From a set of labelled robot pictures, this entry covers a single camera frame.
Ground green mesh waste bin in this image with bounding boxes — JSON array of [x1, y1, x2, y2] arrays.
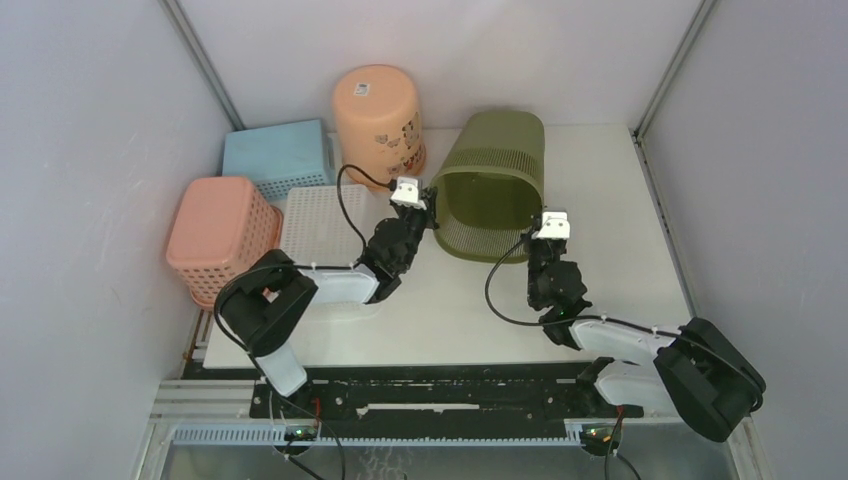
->
[[430, 110, 545, 263]]

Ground clear white plastic tray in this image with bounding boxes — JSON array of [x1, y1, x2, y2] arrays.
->
[[279, 185, 384, 324]]

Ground orange capybara bucket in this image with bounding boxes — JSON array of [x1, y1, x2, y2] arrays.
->
[[332, 64, 427, 190]]

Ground blue plastic basket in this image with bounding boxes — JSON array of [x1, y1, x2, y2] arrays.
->
[[221, 119, 336, 202]]

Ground pink plastic basket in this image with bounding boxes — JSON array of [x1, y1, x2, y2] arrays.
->
[[165, 176, 283, 311]]

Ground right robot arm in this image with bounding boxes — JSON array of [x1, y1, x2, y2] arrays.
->
[[520, 236, 766, 442]]

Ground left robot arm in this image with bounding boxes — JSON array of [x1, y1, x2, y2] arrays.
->
[[212, 177, 439, 417]]

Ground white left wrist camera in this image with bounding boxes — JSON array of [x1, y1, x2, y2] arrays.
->
[[389, 176, 427, 210]]

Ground right black cable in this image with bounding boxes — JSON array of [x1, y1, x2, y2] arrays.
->
[[483, 235, 763, 480]]

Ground black cable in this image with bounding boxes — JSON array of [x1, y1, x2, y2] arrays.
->
[[213, 164, 399, 480], [483, 235, 763, 480]]

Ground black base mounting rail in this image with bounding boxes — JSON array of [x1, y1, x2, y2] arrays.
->
[[249, 361, 618, 442]]

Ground left black cable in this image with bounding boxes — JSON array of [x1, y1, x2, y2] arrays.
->
[[213, 164, 399, 480]]

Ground white toothed cable duct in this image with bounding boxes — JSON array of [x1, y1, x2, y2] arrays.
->
[[170, 423, 587, 447]]

